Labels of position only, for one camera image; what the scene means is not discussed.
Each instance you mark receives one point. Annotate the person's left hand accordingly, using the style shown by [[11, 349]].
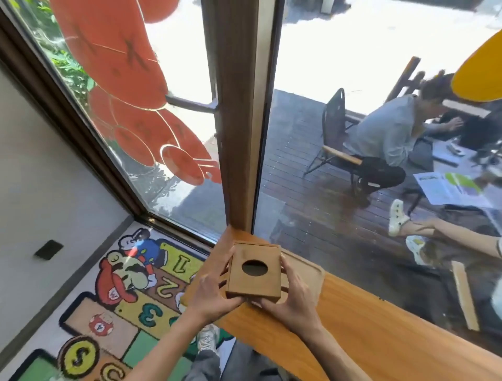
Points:
[[206, 296]]

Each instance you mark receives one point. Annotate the person's right hand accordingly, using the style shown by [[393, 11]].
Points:
[[296, 310]]

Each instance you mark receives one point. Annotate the person's right thumb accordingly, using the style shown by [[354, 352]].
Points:
[[287, 273]]

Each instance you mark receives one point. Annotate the person's left thumb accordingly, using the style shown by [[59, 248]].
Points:
[[232, 302]]

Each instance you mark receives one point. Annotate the wooden box with round hole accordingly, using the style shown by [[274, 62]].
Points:
[[255, 288]]

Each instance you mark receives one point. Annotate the person's right forearm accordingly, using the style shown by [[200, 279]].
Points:
[[337, 359]]

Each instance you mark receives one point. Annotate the person's left forearm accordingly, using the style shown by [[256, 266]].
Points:
[[164, 349]]

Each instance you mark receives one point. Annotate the wooden tray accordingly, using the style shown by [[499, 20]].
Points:
[[310, 276]]

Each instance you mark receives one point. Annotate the person's white sneaker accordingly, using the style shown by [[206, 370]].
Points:
[[208, 337]]

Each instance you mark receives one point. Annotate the person's grey trousers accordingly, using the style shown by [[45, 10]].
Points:
[[206, 369]]

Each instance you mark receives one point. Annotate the colourful cartoon number rug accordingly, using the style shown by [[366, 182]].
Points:
[[117, 310]]

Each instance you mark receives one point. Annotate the white clog shoe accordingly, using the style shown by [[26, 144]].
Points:
[[397, 218], [416, 249]]

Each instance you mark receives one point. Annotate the dark chair with wooden armrests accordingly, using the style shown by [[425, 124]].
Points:
[[333, 121]]

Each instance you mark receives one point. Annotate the light wooden slat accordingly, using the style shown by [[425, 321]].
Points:
[[465, 294]]

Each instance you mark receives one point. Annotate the white and green brochure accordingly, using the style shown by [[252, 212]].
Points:
[[447, 188]]

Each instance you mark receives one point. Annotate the red window decal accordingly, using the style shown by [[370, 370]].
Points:
[[117, 78]]

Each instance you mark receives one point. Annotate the yellow round shade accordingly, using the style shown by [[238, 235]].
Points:
[[480, 70]]

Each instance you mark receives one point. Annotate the wooden window post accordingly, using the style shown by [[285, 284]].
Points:
[[239, 117]]

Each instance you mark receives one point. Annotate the black wall plate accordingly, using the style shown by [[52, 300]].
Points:
[[48, 250]]

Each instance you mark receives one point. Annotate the wooden folding frame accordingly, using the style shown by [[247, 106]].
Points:
[[406, 78]]

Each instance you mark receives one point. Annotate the dark window frame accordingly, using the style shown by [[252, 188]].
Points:
[[70, 114]]

